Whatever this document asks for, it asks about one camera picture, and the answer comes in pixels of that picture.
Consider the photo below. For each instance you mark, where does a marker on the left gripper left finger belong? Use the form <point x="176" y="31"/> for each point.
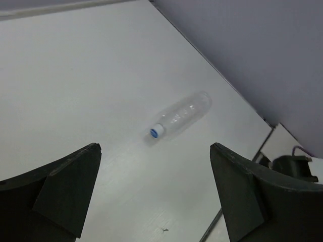
<point x="50" y="203"/>

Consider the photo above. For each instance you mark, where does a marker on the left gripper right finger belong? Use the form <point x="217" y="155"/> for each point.
<point x="260" y="204"/>

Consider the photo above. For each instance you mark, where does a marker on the white cap clear bottle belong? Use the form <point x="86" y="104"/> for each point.
<point x="176" y="118"/>

